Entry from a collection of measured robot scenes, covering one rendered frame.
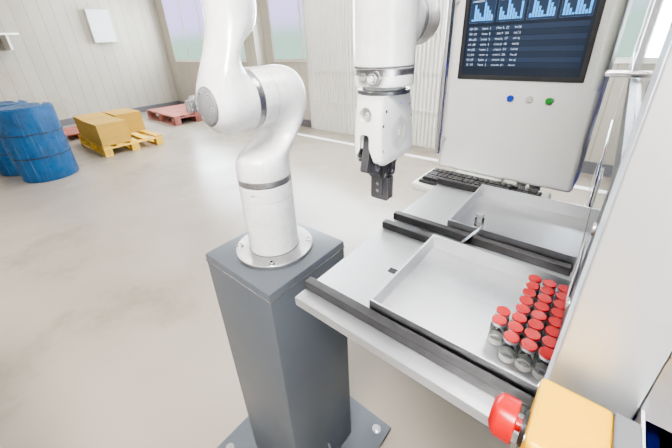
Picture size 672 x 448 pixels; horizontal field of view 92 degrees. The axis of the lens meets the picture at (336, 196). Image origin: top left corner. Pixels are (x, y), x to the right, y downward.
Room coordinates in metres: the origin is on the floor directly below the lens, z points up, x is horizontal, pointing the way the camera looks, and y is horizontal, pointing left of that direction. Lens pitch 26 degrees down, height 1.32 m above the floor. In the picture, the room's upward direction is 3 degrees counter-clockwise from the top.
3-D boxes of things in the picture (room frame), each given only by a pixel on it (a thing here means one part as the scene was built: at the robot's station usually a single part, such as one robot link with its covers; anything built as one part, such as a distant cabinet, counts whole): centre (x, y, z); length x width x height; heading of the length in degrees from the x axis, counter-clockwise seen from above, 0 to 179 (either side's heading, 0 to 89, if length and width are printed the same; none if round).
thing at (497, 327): (0.36, -0.24, 0.90); 0.02 x 0.02 x 0.05
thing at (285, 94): (0.71, 0.14, 1.16); 0.19 x 0.12 x 0.24; 140
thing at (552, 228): (0.67, -0.48, 0.90); 0.34 x 0.26 x 0.04; 49
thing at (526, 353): (0.37, -0.31, 0.90); 0.18 x 0.02 x 0.05; 139
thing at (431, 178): (1.09, -0.52, 0.82); 0.40 x 0.14 x 0.02; 47
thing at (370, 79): (0.49, -0.08, 1.27); 0.09 x 0.08 x 0.03; 140
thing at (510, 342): (0.39, -0.29, 0.90); 0.18 x 0.02 x 0.05; 139
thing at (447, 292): (0.42, -0.26, 0.90); 0.34 x 0.26 x 0.04; 49
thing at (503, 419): (0.18, -0.15, 0.99); 0.04 x 0.04 x 0.04; 49
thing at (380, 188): (0.47, -0.07, 1.12); 0.03 x 0.03 x 0.07; 50
